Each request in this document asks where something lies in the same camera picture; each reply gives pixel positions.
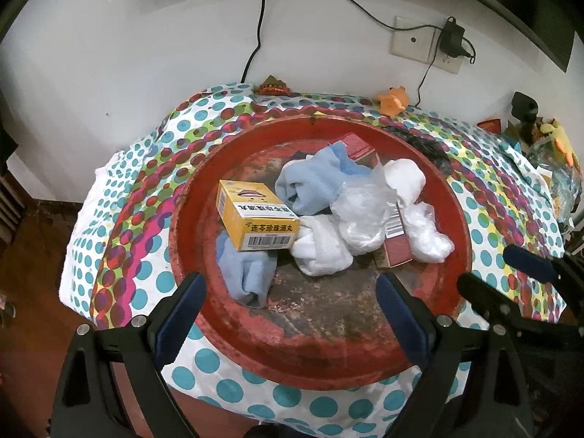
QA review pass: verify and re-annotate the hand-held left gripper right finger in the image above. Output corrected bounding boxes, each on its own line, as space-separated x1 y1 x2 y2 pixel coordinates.
375 271 534 438

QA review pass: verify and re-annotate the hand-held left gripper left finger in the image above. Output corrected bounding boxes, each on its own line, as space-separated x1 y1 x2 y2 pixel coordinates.
52 271 208 438

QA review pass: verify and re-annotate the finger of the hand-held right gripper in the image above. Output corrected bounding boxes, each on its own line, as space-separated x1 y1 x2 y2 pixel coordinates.
457 273 519 326
504 244 584 315

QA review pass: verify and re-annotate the small dark red box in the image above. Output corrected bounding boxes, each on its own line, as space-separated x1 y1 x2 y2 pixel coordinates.
376 203 414 269

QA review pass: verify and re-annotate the round red tray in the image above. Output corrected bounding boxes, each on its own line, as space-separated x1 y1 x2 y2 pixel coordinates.
169 113 473 391

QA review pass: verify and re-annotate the small light blue sock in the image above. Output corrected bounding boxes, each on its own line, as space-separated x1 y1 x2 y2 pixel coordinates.
216 233 279 308

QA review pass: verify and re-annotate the white plastic bag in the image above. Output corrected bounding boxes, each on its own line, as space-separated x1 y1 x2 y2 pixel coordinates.
404 201 456 264

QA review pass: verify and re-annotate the large white sock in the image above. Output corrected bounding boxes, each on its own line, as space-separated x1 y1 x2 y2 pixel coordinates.
291 214 356 277

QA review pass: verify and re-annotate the yellow box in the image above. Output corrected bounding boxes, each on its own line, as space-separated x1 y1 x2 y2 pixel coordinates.
216 179 301 251

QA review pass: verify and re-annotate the grey-white sock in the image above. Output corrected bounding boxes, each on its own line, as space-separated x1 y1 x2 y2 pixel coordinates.
382 158 427 206

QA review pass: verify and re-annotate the large light blue sock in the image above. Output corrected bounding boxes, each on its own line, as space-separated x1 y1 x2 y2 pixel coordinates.
275 141 372 216

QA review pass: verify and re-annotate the large red box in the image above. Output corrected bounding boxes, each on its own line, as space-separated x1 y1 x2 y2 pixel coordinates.
340 132 379 165

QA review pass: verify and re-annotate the large clear plastic bag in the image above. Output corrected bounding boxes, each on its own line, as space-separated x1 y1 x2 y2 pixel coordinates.
529 141 580 224

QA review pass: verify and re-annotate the yellow plush toy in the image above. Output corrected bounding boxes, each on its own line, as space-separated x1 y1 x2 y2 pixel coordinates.
541 119 580 167

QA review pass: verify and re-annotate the polka dot table cloth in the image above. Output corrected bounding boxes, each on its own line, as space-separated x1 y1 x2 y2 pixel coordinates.
61 83 566 438

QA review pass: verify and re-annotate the black plastic bag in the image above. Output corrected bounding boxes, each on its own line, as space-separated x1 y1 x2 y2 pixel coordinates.
381 124 452 175

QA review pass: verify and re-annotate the wooden chair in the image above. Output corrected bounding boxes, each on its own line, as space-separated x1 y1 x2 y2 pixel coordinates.
0 91 23 247

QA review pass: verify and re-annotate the orange toy pig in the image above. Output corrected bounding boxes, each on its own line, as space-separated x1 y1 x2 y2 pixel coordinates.
376 86 408 115

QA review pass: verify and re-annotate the black power adapter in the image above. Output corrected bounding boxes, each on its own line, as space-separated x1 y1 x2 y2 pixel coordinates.
439 17 466 58

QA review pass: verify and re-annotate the red candy wrapper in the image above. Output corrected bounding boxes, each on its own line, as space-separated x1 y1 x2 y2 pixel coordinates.
258 74 293 96

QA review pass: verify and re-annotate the black camera stand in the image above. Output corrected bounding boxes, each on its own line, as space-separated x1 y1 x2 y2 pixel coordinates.
510 91 541 144

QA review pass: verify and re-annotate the black adapter cable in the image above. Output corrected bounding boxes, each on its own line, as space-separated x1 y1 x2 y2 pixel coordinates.
413 57 434 108

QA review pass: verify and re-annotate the white wall power socket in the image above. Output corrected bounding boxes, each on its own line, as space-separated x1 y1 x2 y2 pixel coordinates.
431 48 464 74

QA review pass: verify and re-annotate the white wall plate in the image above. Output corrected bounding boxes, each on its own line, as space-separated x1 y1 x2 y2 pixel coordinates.
389 16 436 62

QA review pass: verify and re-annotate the thin black television cable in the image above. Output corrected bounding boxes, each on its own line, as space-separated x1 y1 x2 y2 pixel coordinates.
239 0 286 84

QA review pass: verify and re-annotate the black plug cable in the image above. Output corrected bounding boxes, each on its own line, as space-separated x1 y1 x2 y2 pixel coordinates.
325 0 476 65

